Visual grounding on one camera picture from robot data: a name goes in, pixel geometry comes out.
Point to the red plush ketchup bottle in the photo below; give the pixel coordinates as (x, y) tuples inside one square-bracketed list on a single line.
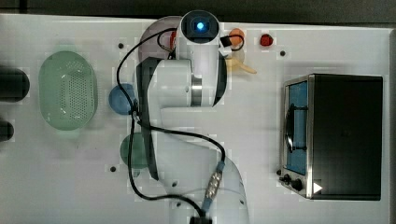
[(172, 41)]

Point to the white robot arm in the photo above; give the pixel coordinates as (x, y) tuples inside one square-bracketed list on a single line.
[(201, 184)]

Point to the grey round plate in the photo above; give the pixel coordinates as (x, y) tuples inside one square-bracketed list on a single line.
[(151, 48)]

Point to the yellow toy garlic pieces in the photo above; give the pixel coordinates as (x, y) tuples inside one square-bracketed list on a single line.
[(236, 61)]

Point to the orange toy fruit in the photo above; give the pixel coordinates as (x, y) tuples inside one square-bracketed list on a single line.
[(236, 37)]

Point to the blue cup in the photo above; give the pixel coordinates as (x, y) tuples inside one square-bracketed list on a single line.
[(118, 101)]

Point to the green perforated colander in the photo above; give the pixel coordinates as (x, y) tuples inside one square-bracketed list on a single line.
[(67, 91)]

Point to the silver toaster oven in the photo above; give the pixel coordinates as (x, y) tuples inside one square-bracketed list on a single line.
[(332, 137)]

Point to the large black bowl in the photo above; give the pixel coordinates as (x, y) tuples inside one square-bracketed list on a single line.
[(14, 84)]

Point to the small black bowl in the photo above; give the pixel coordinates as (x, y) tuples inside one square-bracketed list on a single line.
[(6, 130)]

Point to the green mug with handle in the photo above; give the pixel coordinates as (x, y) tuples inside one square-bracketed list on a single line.
[(138, 158)]

